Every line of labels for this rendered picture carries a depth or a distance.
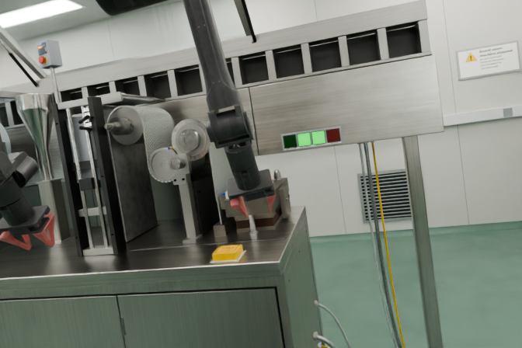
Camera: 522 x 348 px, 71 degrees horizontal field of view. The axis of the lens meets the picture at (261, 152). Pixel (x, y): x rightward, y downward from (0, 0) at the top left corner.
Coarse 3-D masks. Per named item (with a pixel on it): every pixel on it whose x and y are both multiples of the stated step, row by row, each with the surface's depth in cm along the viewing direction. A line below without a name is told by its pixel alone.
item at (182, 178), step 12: (180, 156) 127; (180, 168) 124; (180, 180) 124; (192, 180) 128; (180, 192) 127; (192, 192) 129; (192, 204) 128; (192, 216) 127; (192, 228) 127; (192, 240) 125
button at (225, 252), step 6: (222, 246) 108; (228, 246) 107; (234, 246) 106; (240, 246) 106; (216, 252) 103; (222, 252) 102; (228, 252) 101; (234, 252) 101; (240, 252) 105; (216, 258) 102; (222, 258) 102; (228, 258) 101; (234, 258) 101
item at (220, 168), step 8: (216, 152) 134; (224, 152) 144; (216, 160) 133; (224, 160) 143; (216, 168) 132; (224, 168) 141; (216, 176) 131; (224, 176) 140; (232, 176) 149; (216, 184) 130; (224, 184) 139; (216, 192) 129; (224, 192) 138; (216, 200) 129
